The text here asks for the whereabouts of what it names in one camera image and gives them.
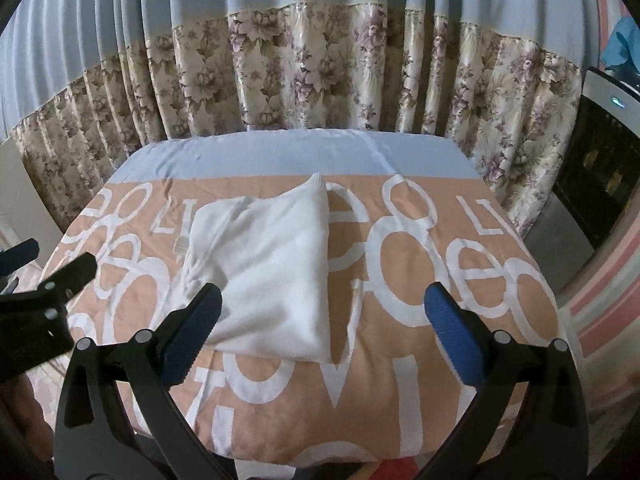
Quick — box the black appliance with light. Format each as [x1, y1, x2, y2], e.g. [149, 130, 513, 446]
[525, 67, 639, 294]

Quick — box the white board panel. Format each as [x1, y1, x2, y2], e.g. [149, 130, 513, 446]
[0, 139, 62, 268]

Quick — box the blue cloth item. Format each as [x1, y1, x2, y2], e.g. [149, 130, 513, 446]
[601, 16, 640, 72]

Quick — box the white knit sweater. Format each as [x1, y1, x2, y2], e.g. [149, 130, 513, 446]
[163, 174, 331, 363]

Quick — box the orange and blue bedsheet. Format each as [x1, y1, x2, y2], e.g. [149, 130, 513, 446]
[46, 130, 559, 466]

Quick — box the blue floral curtain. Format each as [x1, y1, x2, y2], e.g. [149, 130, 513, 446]
[1, 0, 598, 234]

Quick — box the striped pink fabric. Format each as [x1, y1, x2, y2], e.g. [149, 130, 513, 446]
[554, 0, 640, 421]

